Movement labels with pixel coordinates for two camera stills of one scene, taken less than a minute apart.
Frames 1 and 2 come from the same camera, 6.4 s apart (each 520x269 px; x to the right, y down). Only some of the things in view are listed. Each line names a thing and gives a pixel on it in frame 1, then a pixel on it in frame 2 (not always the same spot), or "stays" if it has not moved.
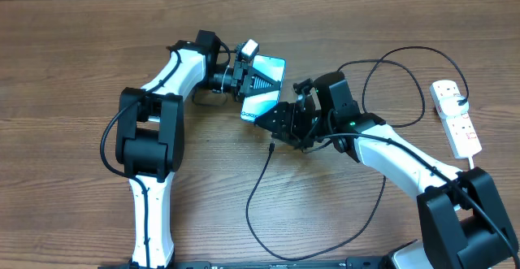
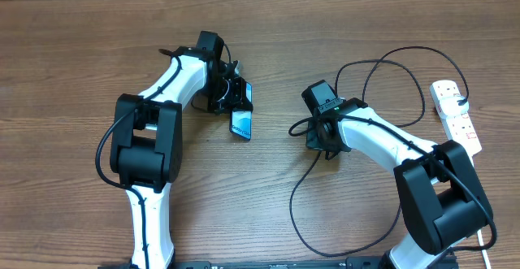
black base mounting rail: (279, 263) stays
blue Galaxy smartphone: (253, 106) -> (241, 120)
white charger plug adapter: (450, 106) stays
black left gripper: (240, 69) -> (237, 102)
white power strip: (459, 128) stays
